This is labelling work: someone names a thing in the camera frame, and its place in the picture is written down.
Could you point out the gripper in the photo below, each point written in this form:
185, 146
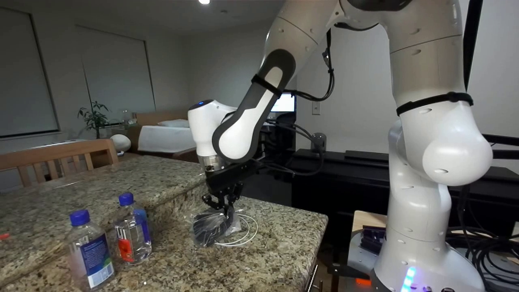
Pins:
227, 178

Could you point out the clear plastic bag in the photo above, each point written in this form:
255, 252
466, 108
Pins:
211, 235

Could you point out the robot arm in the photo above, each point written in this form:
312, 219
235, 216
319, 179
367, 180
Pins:
421, 121

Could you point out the black object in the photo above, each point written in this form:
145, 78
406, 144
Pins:
206, 228

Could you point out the bed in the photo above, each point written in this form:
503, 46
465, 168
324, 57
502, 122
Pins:
166, 138

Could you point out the white pillow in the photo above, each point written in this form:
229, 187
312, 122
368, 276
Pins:
174, 123

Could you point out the office chair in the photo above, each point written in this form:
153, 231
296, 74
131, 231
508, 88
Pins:
284, 134

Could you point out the water bottle with red label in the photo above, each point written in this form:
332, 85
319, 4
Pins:
133, 235

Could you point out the white round lamp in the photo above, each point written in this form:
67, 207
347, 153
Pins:
121, 142

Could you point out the monitor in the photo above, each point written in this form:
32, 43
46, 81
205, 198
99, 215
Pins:
284, 103

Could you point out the water bottle with blue label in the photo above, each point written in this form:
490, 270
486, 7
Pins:
91, 251

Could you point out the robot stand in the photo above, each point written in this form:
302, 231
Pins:
361, 255

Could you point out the potted plant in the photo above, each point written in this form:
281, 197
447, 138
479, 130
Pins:
94, 117

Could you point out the black box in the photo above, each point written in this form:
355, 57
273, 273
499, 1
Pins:
372, 240

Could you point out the window blind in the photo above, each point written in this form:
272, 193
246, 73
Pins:
117, 73
24, 77

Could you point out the wooden chair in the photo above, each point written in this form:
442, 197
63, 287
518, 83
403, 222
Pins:
52, 152

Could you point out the wall switch plate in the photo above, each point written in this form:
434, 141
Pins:
316, 108

